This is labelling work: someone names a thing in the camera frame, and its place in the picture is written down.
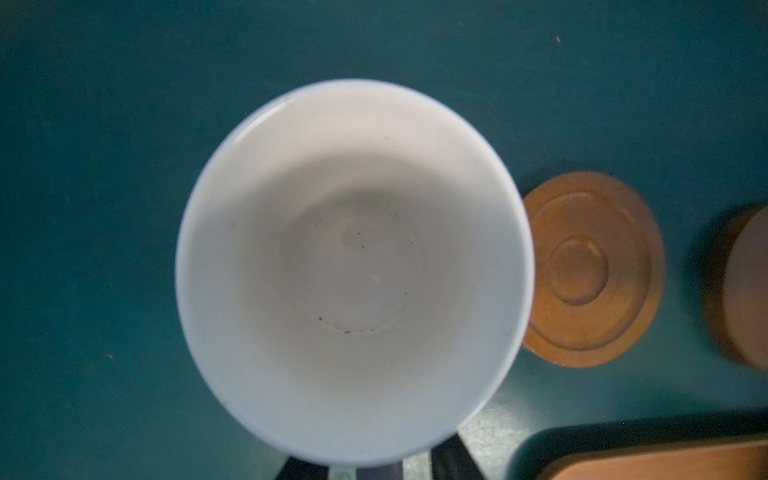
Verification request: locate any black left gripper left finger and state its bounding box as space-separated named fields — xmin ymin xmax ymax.
xmin=275 ymin=457 xmax=329 ymax=480

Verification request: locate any orange wooden tray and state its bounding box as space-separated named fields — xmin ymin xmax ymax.
xmin=537 ymin=435 xmax=767 ymax=479

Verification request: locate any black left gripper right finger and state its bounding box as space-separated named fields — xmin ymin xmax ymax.
xmin=430 ymin=434 xmax=485 ymax=480

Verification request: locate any purple mug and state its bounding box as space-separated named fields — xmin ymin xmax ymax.
xmin=175 ymin=79 xmax=535 ymax=467

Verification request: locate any brown wooden round coaster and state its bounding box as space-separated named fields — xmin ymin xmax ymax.
xmin=524 ymin=171 xmax=666 ymax=368

